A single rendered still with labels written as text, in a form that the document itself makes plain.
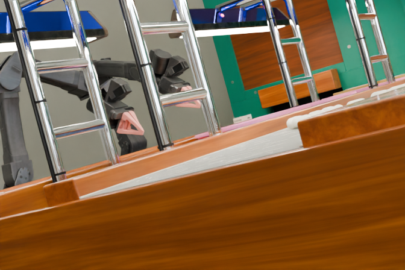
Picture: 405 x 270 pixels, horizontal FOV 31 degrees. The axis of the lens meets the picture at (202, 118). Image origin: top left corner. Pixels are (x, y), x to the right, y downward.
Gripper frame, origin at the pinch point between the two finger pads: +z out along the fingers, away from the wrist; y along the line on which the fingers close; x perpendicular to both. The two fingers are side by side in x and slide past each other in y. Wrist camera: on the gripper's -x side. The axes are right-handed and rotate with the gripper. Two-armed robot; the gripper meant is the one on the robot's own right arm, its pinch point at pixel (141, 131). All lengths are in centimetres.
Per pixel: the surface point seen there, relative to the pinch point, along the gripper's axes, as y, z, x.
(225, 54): 75, -21, -10
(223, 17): 17.3, 3.6, -37.2
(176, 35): -2.9, 2.8, -32.0
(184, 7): -62, 38, -55
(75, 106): 140, -132, 77
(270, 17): 19.1, 16.9, -42.8
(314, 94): 34, 33, -24
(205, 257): -108, 78, -45
